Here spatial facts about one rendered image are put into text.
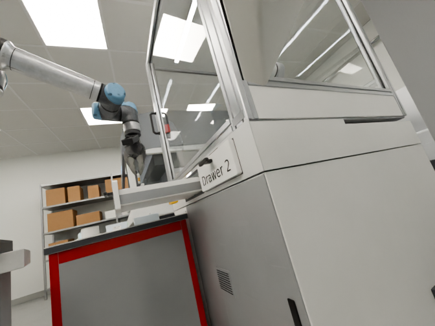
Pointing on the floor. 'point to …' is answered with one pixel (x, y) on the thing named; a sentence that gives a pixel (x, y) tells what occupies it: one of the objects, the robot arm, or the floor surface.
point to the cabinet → (321, 244)
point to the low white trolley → (127, 278)
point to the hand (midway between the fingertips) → (137, 172)
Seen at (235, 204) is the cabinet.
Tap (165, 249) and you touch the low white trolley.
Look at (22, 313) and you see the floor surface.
